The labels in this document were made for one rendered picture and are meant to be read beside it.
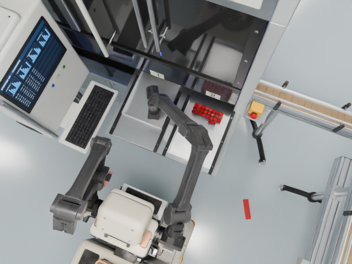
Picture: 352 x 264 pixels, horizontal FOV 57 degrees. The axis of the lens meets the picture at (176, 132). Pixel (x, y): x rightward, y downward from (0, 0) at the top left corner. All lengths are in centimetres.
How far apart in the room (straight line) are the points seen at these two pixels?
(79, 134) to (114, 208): 81
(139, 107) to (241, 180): 120
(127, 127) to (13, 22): 82
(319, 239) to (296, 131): 102
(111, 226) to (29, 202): 169
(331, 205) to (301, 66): 136
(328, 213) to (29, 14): 203
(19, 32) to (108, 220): 87
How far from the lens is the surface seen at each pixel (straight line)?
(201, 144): 129
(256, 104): 185
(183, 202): 143
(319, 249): 234
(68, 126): 215
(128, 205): 142
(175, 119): 147
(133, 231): 139
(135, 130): 195
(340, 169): 243
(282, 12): 111
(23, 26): 160
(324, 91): 318
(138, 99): 201
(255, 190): 280
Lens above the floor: 274
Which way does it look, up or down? 75 degrees down
